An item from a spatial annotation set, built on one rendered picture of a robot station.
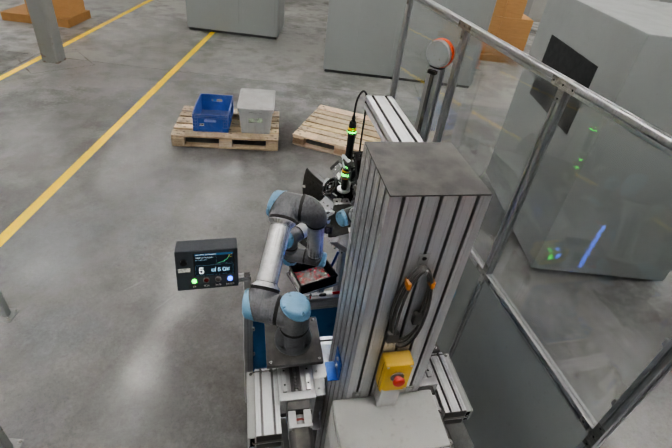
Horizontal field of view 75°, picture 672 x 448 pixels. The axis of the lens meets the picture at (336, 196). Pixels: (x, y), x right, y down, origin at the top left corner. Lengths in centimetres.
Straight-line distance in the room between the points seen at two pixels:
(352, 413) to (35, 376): 226
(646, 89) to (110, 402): 388
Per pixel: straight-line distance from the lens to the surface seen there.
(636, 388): 191
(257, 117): 512
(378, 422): 152
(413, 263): 111
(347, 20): 757
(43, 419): 315
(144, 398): 305
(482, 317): 257
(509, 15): 1005
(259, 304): 172
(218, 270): 199
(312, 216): 179
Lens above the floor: 255
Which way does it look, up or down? 35 degrees down
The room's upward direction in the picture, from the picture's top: 8 degrees clockwise
